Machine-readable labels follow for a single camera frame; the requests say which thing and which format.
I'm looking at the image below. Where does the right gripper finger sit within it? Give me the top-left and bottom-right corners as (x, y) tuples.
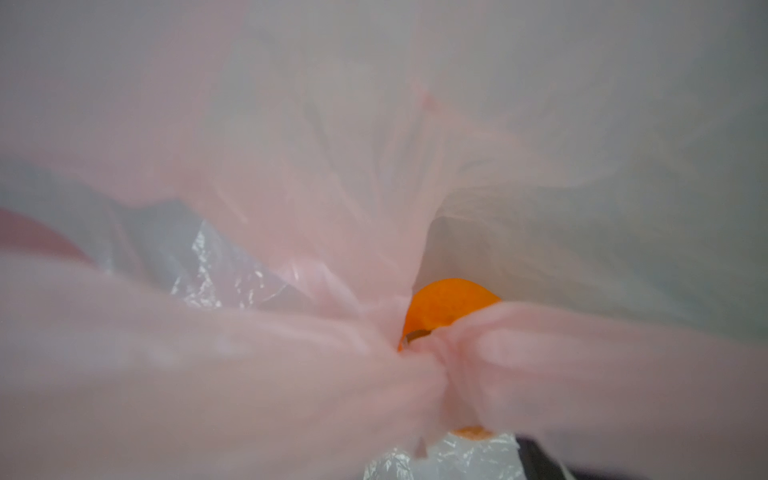
(516, 437), (573, 480)

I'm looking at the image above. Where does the pink plastic bag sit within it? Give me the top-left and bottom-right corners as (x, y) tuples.
(1, 1), (767, 479)

